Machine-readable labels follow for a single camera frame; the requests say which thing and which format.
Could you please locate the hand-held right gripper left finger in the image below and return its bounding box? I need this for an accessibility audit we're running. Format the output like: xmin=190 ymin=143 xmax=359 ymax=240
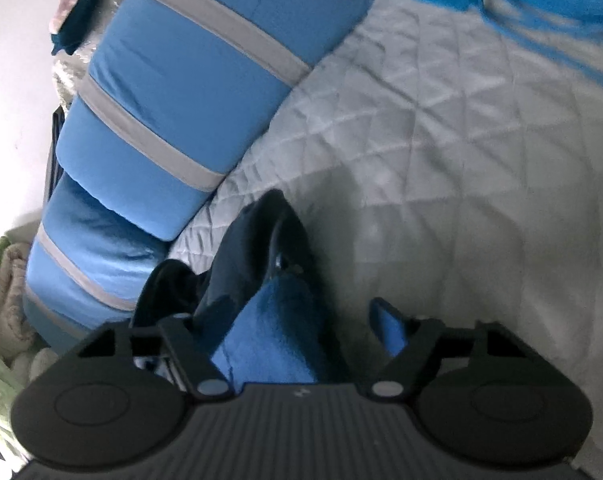
xmin=78 ymin=316 xmax=233 ymax=402

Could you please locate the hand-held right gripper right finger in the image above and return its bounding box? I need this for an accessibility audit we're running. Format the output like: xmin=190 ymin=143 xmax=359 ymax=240
xmin=368 ymin=296 xmax=526 ymax=402

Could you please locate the blue and navy fleece jacket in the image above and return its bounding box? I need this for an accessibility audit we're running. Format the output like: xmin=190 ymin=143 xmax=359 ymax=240
xmin=130 ymin=187 xmax=355 ymax=396

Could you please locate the large blue grey-striped pillow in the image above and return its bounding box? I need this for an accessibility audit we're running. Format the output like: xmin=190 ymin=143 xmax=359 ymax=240
xmin=24 ymin=175 xmax=185 ymax=356

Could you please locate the beige knitted blanket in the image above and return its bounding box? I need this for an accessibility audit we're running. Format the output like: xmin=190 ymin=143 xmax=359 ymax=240
xmin=0 ymin=242 xmax=57 ymax=376

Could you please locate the white quilted bedspread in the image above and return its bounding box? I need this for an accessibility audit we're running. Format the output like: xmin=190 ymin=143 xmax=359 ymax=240
xmin=169 ymin=0 xmax=603 ymax=461

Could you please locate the small blue grey-striped pillow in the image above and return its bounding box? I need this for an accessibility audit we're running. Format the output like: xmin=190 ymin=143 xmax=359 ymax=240
xmin=54 ymin=0 xmax=377 ymax=243

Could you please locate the grey plush blanket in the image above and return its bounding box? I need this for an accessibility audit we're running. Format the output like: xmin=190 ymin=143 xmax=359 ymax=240
xmin=52 ymin=5 xmax=117 ymax=108

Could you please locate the navy and pink garment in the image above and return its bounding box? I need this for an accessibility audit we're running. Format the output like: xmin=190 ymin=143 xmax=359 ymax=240
xmin=49 ymin=0 xmax=105 ymax=56

